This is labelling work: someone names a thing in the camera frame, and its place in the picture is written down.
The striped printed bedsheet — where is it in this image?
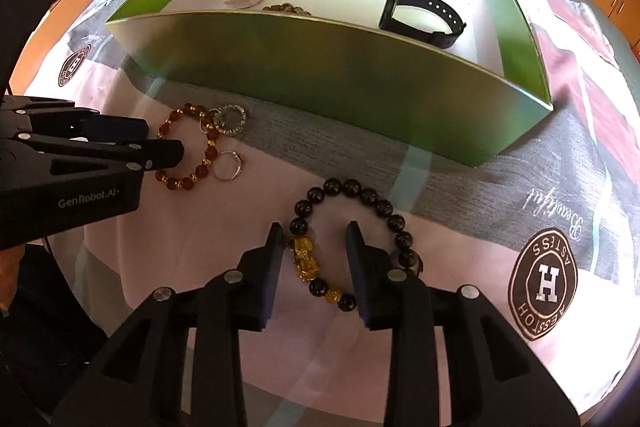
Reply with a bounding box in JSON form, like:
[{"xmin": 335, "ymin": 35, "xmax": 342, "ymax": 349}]
[{"xmin": 10, "ymin": 0, "xmax": 640, "ymax": 427}]

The green cardboard box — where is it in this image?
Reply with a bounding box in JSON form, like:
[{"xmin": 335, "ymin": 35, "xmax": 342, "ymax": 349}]
[{"xmin": 105, "ymin": 0, "xmax": 555, "ymax": 168}]

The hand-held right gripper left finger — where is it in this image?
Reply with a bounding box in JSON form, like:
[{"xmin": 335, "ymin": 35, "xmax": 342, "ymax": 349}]
[{"xmin": 50, "ymin": 222, "xmax": 286, "ymax": 427}]

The crystal studded ring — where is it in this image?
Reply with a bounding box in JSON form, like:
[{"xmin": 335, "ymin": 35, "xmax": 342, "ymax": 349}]
[{"xmin": 216, "ymin": 104, "xmax": 248, "ymax": 136}]

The amber bead bracelet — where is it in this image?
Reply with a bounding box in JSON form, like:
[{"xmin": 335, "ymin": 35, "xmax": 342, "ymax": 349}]
[{"xmin": 156, "ymin": 103, "xmax": 221, "ymax": 192}]

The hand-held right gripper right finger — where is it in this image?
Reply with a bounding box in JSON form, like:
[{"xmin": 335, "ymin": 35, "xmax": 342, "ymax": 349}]
[{"xmin": 345, "ymin": 221, "xmax": 583, "ymax": 427}]

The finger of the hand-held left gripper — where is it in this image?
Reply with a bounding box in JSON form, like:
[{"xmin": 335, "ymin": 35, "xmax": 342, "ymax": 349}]
[
  {"xmin": 0, "ymin": 96, "xmax": 149, "ymax": 142},
  {"xmin": 0, "ymin": 138, "xmax": 185, "ymax": 194}
]

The brown wooden bead bracelet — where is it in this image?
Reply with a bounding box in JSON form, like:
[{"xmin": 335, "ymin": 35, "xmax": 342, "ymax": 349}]
[{"xmin": 262, "ymin": 3, "xmax": 312, "ymax": 16}]

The plain silver ring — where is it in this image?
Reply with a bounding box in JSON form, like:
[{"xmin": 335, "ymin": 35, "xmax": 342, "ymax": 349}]
[{"xmin": 213, "ymin": 151, "xmax": 246, "ymax": 182}]

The black bead bracelet gold charm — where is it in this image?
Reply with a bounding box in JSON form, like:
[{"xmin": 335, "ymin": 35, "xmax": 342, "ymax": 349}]
[{"xmin": 289, "ymin": 178, "xmax": 426, "ymax": 312}]

